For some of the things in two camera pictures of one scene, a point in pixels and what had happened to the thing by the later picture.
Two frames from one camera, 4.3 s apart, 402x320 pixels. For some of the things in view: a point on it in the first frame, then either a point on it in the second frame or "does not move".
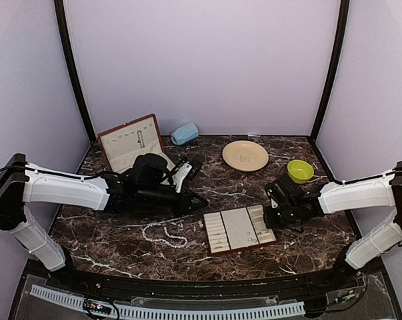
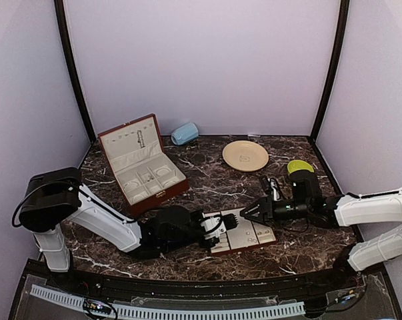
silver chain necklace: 141,139 does not move
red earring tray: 237,229 does not move
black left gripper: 185,207 → 196,215
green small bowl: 300,171 does not move
